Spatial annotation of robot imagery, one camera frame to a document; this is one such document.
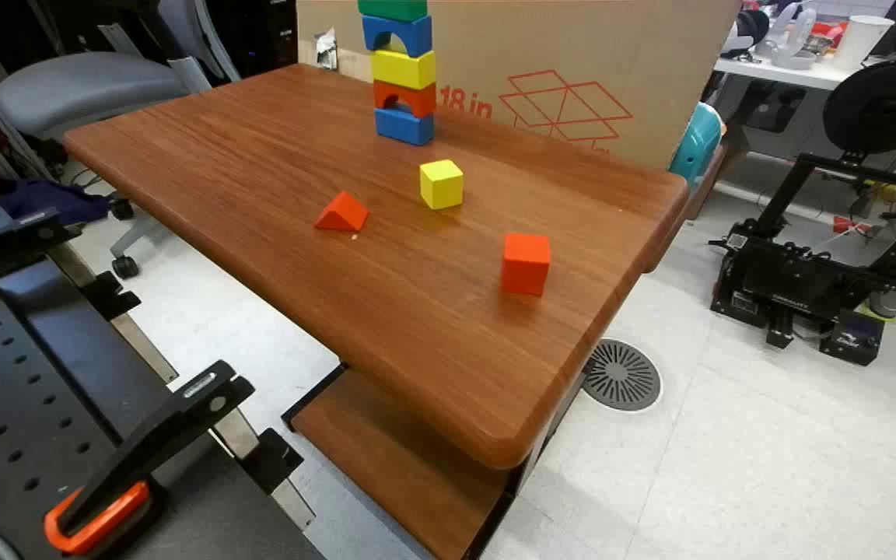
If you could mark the orange cube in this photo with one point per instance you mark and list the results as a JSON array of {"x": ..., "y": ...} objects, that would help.
[{"x": 525, "y": 264}]

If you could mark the large cardboard box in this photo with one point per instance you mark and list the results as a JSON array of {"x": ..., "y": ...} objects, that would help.
[{"x": 573, "y": 42}]

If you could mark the dark blue cloth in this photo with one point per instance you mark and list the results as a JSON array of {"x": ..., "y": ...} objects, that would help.
[{"x": 31, "y": 205}]

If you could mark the wooden table lower shelf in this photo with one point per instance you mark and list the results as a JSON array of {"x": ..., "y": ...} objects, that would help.
[{"x": 404, "y": 466}]

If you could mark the yellow cube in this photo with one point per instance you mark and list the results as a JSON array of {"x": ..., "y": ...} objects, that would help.
[{"x": 442, "y": 183}]

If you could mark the teal chair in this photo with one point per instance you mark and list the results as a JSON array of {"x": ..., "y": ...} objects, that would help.
[{"x": 699, "y": 143}]

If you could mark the blue rectangular block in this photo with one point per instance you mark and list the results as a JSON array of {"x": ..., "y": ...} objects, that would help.
[{"x": 404, "y": 125}]

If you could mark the green block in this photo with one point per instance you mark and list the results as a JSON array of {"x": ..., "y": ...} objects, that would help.
[{"x": 394, "y": 6}]

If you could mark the blue arch block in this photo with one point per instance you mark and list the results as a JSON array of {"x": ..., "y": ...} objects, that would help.
[{"x": 419, "y": 31}]

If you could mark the black perforated breadboard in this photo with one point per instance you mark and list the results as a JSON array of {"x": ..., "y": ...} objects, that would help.
[{"x": 13, "y": 414}]

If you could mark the round metal floor drain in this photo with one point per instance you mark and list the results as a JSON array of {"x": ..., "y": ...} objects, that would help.
[{"x": 620, "y": 373}]

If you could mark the small black electronics box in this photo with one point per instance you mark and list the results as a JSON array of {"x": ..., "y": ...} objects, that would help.
[{"x": 853, "y": 338}]

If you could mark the yellow rectangular block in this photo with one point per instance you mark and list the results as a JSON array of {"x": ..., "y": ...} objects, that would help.
[{"x": 401, "y": 68}]

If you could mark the red arch block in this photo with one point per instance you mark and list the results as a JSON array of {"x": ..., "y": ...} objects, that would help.
[{"x": 420, "y": 100}]

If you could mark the black 3D printer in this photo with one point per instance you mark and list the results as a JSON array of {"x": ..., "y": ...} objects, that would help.
[{"x": 778, "y": 281}]

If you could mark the white background table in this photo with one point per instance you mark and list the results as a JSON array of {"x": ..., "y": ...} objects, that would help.
[{"x": 778, "y": 73}]

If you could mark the orange wedge block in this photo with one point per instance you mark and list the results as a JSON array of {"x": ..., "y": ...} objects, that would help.
[{"x": 343, "y": 214}]

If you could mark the black filament spool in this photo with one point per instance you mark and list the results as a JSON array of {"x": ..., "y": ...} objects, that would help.
[{"x": 884, "y": 108}]

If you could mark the grey office chair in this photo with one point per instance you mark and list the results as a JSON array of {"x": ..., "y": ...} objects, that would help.
[{"x": 86, "y": 87}]

